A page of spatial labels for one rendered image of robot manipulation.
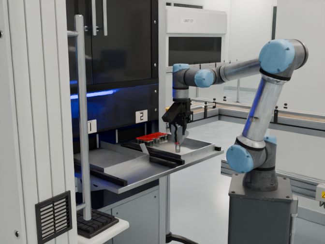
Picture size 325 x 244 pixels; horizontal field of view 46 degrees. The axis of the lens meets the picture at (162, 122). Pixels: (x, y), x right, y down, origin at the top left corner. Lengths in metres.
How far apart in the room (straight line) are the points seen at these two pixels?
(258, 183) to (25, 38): 1.12
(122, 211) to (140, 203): 0.13
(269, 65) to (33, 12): 0.81
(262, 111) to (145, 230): 1.09
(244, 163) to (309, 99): 1.68
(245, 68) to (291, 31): 1.56
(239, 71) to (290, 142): 1.66
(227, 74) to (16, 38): 0.99
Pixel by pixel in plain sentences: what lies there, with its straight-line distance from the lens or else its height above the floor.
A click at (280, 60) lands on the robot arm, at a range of 1.40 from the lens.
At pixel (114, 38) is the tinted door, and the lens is 1.88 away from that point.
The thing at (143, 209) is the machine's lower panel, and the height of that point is 0.49.
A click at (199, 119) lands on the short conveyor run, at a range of 2.61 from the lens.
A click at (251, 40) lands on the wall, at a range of 10.82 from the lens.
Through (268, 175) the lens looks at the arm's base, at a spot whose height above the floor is 0.85.
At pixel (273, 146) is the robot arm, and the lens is 1.67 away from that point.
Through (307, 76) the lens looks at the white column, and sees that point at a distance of 3.13.
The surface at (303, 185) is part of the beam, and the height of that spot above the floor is 0.51.
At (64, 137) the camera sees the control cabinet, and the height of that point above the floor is 1.16.
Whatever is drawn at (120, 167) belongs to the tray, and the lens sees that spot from 1.62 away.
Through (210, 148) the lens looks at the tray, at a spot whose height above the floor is 0.90.
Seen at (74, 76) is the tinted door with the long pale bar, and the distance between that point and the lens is 1.74.
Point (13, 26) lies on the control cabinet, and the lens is 0.97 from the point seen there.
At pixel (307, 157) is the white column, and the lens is 3.23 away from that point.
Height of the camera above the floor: 1.42
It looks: 12 degrees down
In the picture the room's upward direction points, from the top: straight up
